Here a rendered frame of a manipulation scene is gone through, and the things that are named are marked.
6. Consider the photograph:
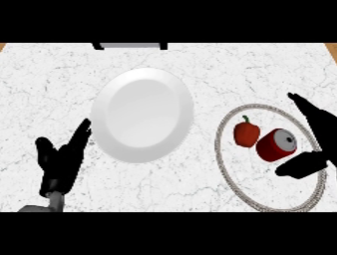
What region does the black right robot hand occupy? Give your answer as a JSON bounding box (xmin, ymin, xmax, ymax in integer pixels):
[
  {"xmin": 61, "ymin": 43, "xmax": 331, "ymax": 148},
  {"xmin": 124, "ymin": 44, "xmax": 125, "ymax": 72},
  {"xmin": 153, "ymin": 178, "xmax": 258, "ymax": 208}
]
[{"xmin": 273, "ymin": 92, "xmax": 337, "ymax": 180}]

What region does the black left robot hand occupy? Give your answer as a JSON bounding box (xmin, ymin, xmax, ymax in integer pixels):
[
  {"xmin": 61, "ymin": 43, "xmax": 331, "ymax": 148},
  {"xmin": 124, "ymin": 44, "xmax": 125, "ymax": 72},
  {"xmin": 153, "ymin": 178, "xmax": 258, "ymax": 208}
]
[{"xmin": 33, "ymin": 118, "xmax": 94, "ymax": 199}]

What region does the red can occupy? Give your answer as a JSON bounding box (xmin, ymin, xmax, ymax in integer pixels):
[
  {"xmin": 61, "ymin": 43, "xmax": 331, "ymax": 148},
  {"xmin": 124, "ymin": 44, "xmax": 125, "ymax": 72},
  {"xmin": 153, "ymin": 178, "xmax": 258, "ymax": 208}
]
[{"xmin": 254, "ymin": 127, "xmax": 298, "ymax": 163}]

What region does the white oval plate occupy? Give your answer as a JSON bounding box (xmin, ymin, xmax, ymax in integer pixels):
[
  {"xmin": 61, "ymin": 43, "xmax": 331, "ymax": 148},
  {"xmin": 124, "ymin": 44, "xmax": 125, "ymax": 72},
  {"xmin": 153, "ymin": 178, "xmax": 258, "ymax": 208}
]
[{"xmin": 88, "ymin": 67, "xmax": 195, "ymax": 164}]

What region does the red bell pepper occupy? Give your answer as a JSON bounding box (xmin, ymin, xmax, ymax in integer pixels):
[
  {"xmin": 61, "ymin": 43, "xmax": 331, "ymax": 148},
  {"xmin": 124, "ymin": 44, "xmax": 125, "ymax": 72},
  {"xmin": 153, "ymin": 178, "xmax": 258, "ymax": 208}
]
[{"xmin": 231, "ymin": 115, "xmax": 261, "ymax": 148}]

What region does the round white rope-edged placemat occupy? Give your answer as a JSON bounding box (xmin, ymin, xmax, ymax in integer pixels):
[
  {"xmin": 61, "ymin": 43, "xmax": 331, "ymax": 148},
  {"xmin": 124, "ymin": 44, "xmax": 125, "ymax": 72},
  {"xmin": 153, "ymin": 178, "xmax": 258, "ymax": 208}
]
[{"xmin": 214, "ymin": 103, "xmax": 328, "ymax": 213}]

